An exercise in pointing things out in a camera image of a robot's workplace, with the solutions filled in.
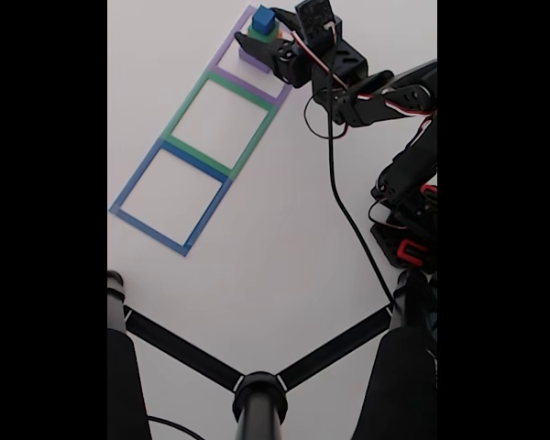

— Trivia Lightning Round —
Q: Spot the purple tape square frame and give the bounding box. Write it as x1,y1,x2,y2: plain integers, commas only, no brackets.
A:
209,4,292,105

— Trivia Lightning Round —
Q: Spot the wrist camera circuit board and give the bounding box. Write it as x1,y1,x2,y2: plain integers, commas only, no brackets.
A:
294,0,338,47

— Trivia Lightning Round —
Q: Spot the large purple block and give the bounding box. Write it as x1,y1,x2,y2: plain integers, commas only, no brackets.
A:
237,45,271,74

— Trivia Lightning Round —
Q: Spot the green tape square frame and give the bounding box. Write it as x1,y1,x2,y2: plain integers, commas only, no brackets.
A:
160,68,276,180

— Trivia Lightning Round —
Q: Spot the green block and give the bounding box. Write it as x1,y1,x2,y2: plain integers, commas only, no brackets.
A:
247,25,281,45

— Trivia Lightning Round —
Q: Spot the blue tape square frame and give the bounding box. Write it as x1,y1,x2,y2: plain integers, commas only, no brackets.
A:
108,139,234,258

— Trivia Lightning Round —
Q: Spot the small blue cube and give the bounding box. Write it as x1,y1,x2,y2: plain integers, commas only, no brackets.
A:
251,5,277,36

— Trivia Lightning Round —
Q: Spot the white red base servo wire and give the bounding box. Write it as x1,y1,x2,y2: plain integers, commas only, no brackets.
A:
368,196,409,233

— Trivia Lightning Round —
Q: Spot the thin black cable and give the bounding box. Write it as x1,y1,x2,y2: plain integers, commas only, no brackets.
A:
147,416,201,440

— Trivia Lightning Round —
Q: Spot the thick black camera cable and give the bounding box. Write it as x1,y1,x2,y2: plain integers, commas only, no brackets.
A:
325,27,395,308

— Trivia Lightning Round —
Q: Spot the white red gripper servo wire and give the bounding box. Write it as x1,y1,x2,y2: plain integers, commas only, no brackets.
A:
291,29,436,118

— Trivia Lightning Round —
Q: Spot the black tripod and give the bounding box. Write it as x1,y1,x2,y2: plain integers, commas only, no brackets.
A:
107,269,438,440

